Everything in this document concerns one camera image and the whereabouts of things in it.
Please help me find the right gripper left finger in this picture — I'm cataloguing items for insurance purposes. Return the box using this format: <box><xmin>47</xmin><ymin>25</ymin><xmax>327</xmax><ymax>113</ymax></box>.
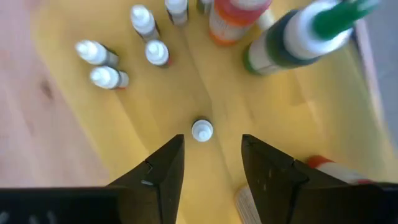
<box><xmin>107</xmin><ymin>134</ymin><xmax>186</xmax><ymax>224</ymax></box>

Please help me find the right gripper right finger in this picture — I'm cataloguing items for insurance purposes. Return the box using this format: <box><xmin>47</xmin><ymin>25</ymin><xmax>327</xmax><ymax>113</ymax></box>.
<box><xmin>241</xmin><ymin>134</ymin><xmax>312</xmax><ymax>224</ymax></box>

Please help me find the small green dropper bottle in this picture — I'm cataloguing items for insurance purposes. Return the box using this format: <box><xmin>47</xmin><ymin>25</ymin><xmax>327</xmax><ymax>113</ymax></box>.
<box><xmin>190</xmin><ymin>118</ymin><xmax>215</xmax><ymax>143</ymax></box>

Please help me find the small dark red dropper bottle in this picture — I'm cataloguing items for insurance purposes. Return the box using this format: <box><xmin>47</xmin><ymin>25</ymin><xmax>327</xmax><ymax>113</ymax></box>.
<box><xmin>144</xmin><ymin>39</ymin><xmax>172</xmax><ymax>68</ymax></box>

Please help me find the large green food coloring bottle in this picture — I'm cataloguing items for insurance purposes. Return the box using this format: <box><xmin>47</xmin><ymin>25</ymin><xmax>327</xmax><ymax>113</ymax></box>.
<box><xmin>242</xmin><ymin>0</ymin><xmax>382</xmax><ymax>76</ymax></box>

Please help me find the small white black-label dropper bottle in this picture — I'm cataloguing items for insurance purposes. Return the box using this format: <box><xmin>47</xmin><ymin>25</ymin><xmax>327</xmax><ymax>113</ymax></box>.
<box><xmin>74</xmin><ymin>39</ymin><xmax>120</xmax><ymax>68</ymax></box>

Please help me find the large orange food coloring bottle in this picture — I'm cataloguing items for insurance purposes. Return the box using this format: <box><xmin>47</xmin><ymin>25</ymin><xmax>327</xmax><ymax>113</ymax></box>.
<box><xmin>208</xmin><ymin>0</ymin><xmax>274</xmax><ymax>47</ymax></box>

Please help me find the yellow translucent plastic tray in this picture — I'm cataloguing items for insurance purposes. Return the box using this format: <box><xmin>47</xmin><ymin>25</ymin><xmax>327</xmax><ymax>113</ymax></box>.
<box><xmin>29</xmin><ymin>0</ymin><xmax>389</xmax><ymax>224</ymax></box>

